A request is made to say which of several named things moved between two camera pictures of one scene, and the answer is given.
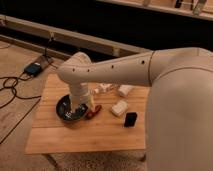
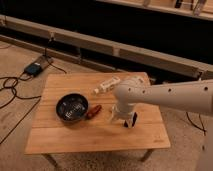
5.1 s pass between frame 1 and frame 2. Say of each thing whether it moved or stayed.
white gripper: moved
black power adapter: stayed
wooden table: stayed
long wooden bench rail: stayed
